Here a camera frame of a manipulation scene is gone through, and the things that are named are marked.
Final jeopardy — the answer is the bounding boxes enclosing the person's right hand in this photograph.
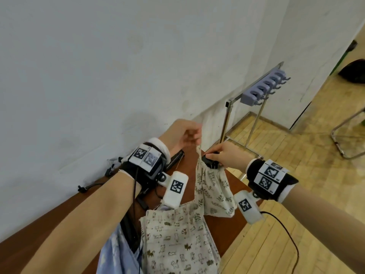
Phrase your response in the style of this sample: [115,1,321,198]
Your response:
[205,141,256,174]

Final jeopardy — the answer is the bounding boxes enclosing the person's left hand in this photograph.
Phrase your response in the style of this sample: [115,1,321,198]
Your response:
[158,119,203,157]

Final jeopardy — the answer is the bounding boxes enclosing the metal clothes rack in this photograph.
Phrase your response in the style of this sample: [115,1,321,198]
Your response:
[218,61,286,180]

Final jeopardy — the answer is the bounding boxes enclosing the leaf print bag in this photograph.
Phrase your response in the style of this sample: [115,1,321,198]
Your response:
[195,139,238,218]

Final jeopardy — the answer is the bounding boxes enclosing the cat print fabric bag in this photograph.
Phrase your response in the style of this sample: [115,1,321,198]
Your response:
[139,201,222,274]

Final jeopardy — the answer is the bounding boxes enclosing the blue fabric bag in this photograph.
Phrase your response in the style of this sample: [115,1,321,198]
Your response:
[96,222,143,274]

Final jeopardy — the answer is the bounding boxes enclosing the person's left forearm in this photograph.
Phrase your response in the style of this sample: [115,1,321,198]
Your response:
[21,170,143,274]

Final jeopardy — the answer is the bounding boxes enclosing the person's right forearm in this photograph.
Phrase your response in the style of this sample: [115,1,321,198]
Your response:
[281,184,365,274]

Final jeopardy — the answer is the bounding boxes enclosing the black right wrist strap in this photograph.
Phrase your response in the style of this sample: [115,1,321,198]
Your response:
[246,158,299,204]

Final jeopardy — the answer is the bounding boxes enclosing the black wrist strap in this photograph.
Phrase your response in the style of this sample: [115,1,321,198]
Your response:
[119,137,171,193]
[246,158,299,204]

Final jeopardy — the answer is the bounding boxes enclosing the black left wrist strap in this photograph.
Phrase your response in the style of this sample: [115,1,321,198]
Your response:
[119,137,171,193]

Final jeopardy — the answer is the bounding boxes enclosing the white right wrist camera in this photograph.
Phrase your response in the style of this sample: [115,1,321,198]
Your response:
[233,190,264,225]

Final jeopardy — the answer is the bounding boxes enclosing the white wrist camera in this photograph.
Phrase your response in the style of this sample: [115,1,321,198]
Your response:
[160,171,189,210]
[233,190,264,225]

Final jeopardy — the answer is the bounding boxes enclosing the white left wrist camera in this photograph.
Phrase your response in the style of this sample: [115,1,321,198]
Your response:
[160,171,189,210]

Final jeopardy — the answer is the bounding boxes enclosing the purple hook rail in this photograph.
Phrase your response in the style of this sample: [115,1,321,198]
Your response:
[240,68,291,107]

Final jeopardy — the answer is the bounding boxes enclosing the thin black right cable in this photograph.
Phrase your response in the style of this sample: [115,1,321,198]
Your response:
[261,211,300,274]

